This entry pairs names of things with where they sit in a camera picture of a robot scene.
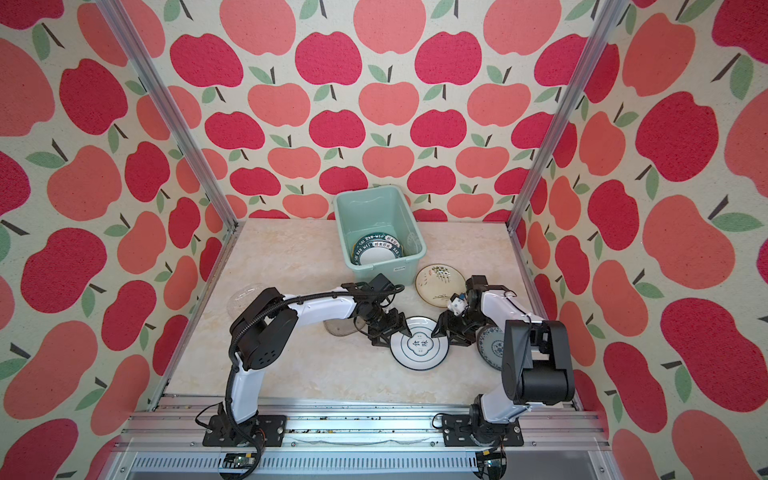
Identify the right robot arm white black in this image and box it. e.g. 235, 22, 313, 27
431, 275, 575, 446

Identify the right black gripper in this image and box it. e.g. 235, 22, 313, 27
430, 311, 487, 349

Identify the white plate black line pattern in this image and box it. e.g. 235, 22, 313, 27
389, 316, 450, 371

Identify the cream plate with plant motif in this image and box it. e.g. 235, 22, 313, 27
414, 264, 466, 309

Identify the grey clear glass plate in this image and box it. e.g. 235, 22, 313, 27
323, 319, 366, 337

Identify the right aluminium frame post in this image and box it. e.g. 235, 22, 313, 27
505, 0, 628, 232

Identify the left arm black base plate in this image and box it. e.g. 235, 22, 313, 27
202, 413, 287, 448

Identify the left aluminium frame post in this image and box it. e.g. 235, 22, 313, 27
95, 0, 240, 232

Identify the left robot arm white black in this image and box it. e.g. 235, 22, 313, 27
218, 274, 412, 442

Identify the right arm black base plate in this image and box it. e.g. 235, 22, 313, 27
436, 414, 525, 448

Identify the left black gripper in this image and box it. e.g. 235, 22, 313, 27
365, 304, 415, 348

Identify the black corrugated cable conduit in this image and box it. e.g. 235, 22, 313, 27
227, 284, 406, 480

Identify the small green rim lettered plate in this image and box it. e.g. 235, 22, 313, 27
351, 232, 403, 265

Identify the front aluminium rail base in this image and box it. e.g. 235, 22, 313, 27
101, 395, 620, 479

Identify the light green plastic bin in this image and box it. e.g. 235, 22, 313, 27
334, 185, 427, 286

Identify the blue white patterned plate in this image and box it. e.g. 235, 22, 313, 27
476, 326, 504, 371

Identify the aluminium frame post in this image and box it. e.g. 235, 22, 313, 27
505, 0, 628, 232
95, 0, 240, 232

